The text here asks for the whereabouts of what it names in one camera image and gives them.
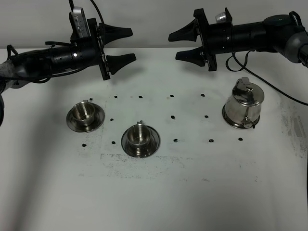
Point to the left steel saucer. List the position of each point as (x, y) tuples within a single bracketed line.
[(98, 121)]

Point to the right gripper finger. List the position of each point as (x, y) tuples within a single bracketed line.
[(187, 33), (195, 56)]

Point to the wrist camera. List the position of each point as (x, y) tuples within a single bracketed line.
[(223, 17), (79, 22)]

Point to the steel teacup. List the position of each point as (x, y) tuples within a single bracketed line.
[(83, 113), (139, 135)]

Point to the middle steel saucer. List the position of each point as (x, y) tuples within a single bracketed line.
[(142, 152)]

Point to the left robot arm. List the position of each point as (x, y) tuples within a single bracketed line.
[(33, 66)]

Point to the stainless steel teapot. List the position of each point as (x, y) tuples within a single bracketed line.
[(245, 100)]

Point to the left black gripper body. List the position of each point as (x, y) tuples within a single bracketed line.
[(83, 53)]

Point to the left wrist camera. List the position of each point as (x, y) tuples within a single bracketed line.
[(79, 22)]

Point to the middle steel teacup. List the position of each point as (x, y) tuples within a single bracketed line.
[(139, 135)]

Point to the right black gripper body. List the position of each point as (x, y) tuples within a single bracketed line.
[(226, 38)]

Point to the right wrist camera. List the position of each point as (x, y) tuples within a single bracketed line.
[(223, 17)]

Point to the left steel teacup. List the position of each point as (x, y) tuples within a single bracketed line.
[(83, 113)]

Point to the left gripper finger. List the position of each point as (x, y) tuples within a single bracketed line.
[(115, 63), (107, 33)]

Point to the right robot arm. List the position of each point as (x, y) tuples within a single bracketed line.
[(282, 33)]

